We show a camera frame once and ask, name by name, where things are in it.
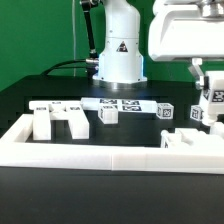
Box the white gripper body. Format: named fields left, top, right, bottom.
left=148, top=0, right=224, bottom=61

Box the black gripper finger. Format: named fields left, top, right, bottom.
left=188, top=58, right=204, bottom=90

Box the white chair seat part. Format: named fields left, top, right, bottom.
left=160, top=122, right=224, bottom=149

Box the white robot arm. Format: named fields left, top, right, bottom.
left=93, top=0, right=224, bottom=89

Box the white chair back part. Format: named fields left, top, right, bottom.
left=29, top=100, right=90, bottom=140

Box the white tagged cube right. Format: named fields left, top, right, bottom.
left=190, top=105, right=203, bottom=121

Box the white tagged cube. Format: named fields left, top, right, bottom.
left=156, top=103, right=174, bottom=119
left=190, top=105, right=203, bottom=121

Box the white tagged cube middle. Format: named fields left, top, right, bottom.
left=156, top=103, right=174, bottom=119

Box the white flat tagged plank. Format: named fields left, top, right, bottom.
left=81, top=97, right=157, bottom=114

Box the white tagged block front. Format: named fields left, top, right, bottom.
left=98, top=105, right=118, bottom=124

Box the black cable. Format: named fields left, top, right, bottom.
left=40, top=59, right=98, bottom=76

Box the white U-shaped border frame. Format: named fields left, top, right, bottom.
left=0, top=114, right=224, bottom=174

